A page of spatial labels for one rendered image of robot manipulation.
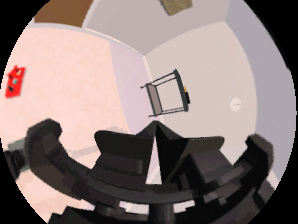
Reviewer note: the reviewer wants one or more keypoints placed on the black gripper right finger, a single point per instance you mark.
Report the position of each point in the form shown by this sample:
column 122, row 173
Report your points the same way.
column 172, row 149

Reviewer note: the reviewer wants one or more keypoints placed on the red circuit board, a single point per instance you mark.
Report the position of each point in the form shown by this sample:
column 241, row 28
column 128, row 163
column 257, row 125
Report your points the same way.
column 14, row 86

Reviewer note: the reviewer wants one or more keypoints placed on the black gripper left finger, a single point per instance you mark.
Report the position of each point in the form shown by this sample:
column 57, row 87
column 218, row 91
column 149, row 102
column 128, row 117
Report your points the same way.
column 137, row 147

